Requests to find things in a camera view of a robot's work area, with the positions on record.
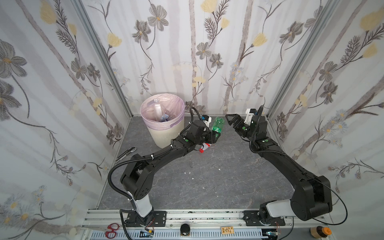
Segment green plastic bottle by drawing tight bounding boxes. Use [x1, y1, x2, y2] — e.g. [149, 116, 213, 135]
[212, 117, 225, 133]

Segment clear square bottle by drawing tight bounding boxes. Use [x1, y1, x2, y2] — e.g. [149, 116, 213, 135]
[153, 100, 165, 122]

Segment clear bottle red cap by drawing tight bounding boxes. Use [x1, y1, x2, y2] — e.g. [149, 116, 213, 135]
[199, 143, 211, 153]

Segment clear bottle blue label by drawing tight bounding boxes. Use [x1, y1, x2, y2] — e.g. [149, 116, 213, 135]
[160, 112, 172, 122]

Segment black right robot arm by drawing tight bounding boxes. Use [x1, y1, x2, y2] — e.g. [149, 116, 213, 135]
[225, 107, 334, 225]

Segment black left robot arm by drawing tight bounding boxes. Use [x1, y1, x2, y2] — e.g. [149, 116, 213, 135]
[107, 107, 225, 227]

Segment pink bin liner bag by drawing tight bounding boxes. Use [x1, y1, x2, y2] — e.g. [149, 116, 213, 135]
[140, 93, 186, 131]

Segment cream plastic waste bin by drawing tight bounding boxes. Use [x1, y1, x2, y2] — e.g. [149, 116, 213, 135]
[148, 120, 185, 149]

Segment small wooden tag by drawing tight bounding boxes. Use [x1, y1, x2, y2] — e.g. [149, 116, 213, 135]
[221, 227, 235, 235]

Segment black round knob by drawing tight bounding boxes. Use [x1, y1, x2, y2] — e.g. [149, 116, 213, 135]
[180, 224, 191, 237]

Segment red scissors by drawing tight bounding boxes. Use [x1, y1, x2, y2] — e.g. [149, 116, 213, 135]
[105, 223, 120, 239]

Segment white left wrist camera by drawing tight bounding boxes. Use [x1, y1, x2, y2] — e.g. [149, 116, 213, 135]
[201, 115, 212, 128]

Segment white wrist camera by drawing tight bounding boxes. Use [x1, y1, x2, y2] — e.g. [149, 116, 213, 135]
[245, 109, 257, 126]
[201, 115, 212, 128]

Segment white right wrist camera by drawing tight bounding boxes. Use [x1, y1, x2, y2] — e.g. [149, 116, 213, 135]
[245, 109, 257, 126]

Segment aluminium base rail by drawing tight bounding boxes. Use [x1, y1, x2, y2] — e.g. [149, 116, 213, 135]
[80, 209, 331, 240]

